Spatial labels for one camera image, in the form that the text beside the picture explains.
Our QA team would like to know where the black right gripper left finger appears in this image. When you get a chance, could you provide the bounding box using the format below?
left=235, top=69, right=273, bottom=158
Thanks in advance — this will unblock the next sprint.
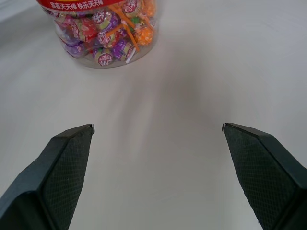
left=0, top=124, right=96, bottom=230

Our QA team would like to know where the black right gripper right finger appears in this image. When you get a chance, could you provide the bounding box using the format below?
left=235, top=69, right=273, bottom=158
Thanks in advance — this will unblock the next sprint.
left=222, top=122, right=307, bottom=230

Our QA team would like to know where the purple wrapped lollipop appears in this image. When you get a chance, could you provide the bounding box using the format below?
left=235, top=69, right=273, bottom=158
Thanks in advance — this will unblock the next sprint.
left=111, top=39, right=135, bottom=61
left=96, top=30, right=116, bottom=47
left=92, top=49, right=116, bottom=69
left=64, top=40, right=85, bottom=58
left=95, top=10, right=122, bottom=32

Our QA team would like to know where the red wrapped lollipop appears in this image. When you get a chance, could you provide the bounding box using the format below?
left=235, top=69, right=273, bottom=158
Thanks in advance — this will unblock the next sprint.
left=71, top=19, right=98, bottom=42

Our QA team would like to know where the clear plastic lollipop jar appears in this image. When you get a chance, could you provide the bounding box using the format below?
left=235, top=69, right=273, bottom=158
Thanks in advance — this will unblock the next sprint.
left=35, top=0, right=160, bottom=70

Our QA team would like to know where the orange wrapped lollipop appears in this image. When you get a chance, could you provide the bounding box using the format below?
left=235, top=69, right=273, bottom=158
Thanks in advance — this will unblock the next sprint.
left=133, top=27, right=154, bottom=47
left=143, top=0, right=158, bottom=18

